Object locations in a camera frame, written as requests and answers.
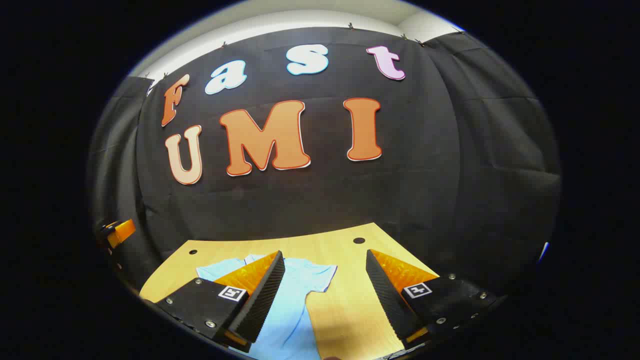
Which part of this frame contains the black backdrop cloth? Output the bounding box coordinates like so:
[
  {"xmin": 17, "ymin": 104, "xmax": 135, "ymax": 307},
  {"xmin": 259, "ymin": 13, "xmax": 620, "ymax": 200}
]
[{"xmin": 87, "ymin": 27, "xmax": 563, "ymax": 301}]

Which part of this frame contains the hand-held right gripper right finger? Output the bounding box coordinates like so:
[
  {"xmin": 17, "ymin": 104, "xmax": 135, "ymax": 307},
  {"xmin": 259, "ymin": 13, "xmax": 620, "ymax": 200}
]
[{"xmin": 365, "ymin": 248, "xmax": 501, "ymax": 351}]

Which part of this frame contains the light blue T-shirt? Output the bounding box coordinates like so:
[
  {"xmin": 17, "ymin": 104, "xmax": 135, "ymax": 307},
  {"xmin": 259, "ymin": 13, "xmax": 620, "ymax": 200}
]
[{"xmin": 196, "ymin": 254, "xmax": 338, "ymax": 360}]

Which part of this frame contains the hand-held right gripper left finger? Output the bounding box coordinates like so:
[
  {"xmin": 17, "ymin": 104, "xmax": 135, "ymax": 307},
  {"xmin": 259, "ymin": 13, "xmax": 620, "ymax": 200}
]
[{"xmin": 155, "ymin": 250, "xmax": 287, "ymax": 354}]

